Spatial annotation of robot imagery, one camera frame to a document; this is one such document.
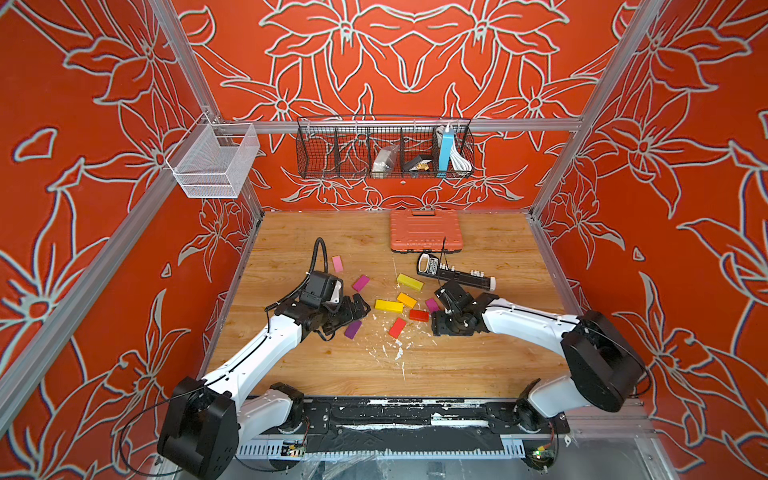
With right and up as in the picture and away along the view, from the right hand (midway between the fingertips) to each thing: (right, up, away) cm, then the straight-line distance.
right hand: (434, 328), depth 87 cm
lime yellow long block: (-6, +12, +11) cm, 17 cm away
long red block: (-11, -1, +3) cm, 11 cm away
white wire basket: (-70, +52, +6) cm, 87 cm away
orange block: (-7, +7, +8) cm, 13 cm away
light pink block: (-31, +17, +16) cm, 39 cm away
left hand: (-22, +6, -5) cm, 23 cm away
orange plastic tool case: (-3, +30, +21) cm, 37 cm away
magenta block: (-23, +12, +12) cm, 29 cm away
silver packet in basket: (-15, +51, +4) cm, 53 cm away
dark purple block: (-25, 0, 0) cm, 25 cm away
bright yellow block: (-13, +5, +5) cm, 15 cm away
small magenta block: (-1, +7, 0) cm, 7 cm away
